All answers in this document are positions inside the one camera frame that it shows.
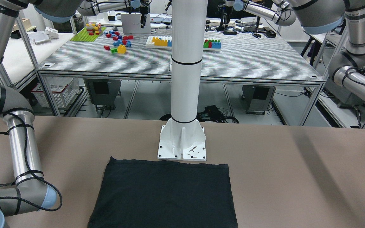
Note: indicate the white plastic basket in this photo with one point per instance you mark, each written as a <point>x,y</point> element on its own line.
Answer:
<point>63,90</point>

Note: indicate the green lego baseplate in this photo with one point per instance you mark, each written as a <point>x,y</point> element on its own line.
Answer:
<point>83,36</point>

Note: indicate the black graphic t-shirt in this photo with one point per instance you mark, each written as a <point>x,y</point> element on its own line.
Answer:
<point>164,194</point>

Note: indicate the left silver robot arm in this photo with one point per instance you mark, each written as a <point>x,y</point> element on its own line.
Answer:
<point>319,16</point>

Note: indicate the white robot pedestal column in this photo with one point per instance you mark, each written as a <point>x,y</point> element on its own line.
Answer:
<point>183,137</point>

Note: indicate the white tray coloured blocks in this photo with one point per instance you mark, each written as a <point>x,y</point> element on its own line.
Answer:
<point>167,42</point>

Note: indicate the aluminium slatted work table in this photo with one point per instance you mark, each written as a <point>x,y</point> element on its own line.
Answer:
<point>242,59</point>

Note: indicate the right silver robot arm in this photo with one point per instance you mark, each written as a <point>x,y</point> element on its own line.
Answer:
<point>30,191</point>

